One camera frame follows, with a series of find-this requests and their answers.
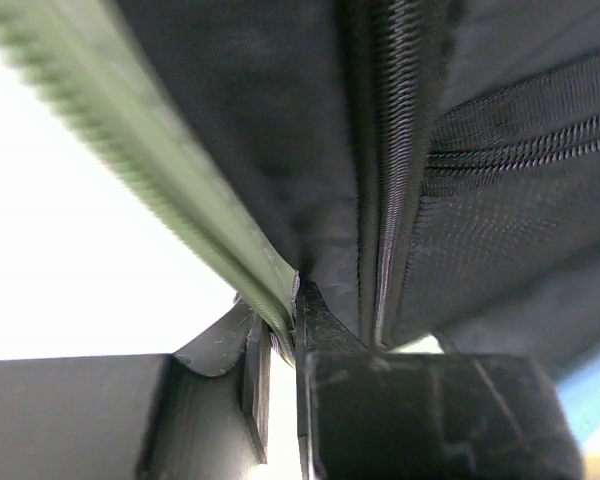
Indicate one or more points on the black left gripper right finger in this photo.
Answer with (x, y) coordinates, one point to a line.
(366, 415)

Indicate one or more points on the green hard-shell suitcase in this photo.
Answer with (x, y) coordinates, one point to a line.
(430, 167)

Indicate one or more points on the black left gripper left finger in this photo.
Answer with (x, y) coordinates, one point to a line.
(198, 413)

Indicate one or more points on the blue and tan cloth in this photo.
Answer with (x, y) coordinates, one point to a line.
(580, 395)

